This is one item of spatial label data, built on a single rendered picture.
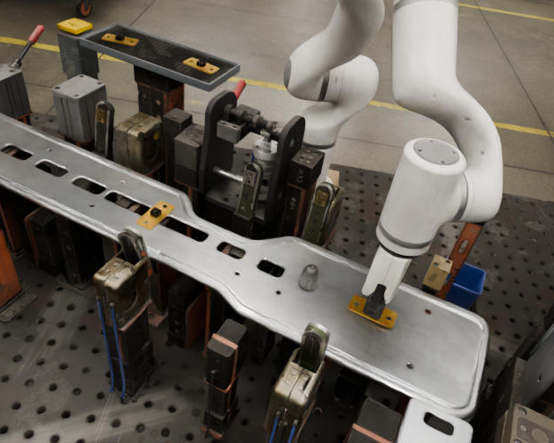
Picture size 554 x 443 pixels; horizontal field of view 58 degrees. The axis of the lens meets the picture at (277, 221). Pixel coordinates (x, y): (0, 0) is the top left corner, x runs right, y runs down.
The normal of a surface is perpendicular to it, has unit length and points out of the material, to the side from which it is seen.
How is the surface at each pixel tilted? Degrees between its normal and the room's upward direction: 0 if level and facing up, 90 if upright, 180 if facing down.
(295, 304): 0
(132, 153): 90
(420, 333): 0
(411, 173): 90
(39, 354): 0
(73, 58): 90
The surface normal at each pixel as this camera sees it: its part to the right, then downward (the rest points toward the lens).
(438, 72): 0.11, 0.02
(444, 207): 0.22, 0.64
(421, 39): -0.37, -0.02
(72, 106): -0.44, 0.55
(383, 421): 0.12, -0.74
